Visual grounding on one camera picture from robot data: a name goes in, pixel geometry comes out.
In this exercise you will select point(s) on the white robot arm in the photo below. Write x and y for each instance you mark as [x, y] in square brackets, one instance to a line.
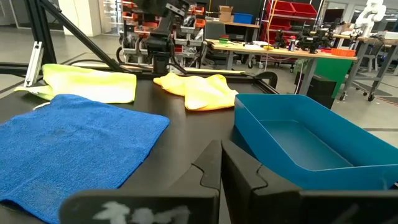
[370, 15]

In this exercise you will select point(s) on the orange microfiber towel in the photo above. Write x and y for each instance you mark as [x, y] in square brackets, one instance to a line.
[202, 93]

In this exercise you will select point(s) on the grey-legged workbench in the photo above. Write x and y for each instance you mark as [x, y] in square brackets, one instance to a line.
[373, 40]

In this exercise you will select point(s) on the blue plastic bin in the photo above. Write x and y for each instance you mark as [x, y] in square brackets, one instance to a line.
[311, 146]

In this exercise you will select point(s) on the black aluminium table frame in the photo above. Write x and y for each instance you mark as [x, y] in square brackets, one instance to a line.
[38, 25]

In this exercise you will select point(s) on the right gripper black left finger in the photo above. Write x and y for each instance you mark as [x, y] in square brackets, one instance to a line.
[186, 205]

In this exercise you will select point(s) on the black robot devices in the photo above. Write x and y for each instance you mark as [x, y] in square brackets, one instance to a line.
[311, 40]

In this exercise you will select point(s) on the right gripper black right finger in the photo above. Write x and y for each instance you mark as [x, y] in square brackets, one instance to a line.
[280, 205]

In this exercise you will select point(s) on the lime green microfiber towel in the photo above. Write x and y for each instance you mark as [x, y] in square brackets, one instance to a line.
[90, 82]

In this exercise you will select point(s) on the cardboard box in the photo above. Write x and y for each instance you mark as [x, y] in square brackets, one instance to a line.
[225, 14]

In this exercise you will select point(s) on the long wooden workbench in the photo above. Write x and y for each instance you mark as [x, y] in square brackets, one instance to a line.
[280, 51]

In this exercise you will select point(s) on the blue storage crate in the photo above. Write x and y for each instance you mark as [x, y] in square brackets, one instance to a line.
[242, 18]

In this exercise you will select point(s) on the green and red stack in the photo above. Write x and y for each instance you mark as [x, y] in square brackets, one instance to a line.
[223, 39]

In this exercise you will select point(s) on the silver frame bracket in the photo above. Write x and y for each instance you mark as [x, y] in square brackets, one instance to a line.
[33, 63]

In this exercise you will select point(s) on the blue microfiber towel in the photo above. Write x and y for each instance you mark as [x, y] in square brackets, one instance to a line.
[77, 146]

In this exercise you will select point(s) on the wooden desk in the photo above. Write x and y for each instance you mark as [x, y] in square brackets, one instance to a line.
[241, 25]

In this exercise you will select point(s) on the green cabinet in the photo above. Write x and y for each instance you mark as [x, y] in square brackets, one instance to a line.
[332, 70]

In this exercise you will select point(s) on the grey office chair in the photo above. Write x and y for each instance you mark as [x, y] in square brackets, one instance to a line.
[214, 31]

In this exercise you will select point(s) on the black box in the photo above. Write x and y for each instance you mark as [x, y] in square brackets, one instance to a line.
[317, 90]

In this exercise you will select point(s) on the rack of red bins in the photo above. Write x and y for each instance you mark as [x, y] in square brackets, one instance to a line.
[289, 12]

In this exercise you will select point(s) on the orange tray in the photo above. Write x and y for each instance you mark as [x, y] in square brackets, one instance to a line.
[343, 52]

